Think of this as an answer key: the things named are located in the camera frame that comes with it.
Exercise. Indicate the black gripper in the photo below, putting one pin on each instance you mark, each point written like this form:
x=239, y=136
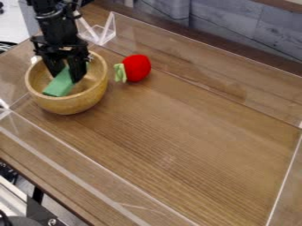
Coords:
x=59, y=45

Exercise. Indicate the green rectangular stick block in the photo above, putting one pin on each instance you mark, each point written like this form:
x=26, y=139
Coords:
x=60, y=85

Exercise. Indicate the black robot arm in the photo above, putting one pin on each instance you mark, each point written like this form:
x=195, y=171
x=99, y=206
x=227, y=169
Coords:
x=59, y=45

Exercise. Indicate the brown wooden bowl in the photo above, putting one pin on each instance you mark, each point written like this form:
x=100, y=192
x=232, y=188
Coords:
x=85, y=93

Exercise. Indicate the red plush strawberry toy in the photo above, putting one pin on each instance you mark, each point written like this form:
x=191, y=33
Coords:
x=132, y=69

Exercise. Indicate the clear acrylic corner bracket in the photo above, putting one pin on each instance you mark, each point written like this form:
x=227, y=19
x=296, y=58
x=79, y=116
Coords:
x=97, y=34

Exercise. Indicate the grey table leg post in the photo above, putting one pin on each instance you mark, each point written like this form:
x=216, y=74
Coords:
x=28, y=15

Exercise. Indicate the black metal bracket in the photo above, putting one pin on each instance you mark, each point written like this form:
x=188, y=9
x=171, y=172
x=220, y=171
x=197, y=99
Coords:
x=37, y=213

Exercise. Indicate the clear acrylic front wall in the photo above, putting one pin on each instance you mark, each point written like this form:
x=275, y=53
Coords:
x=87, y=188

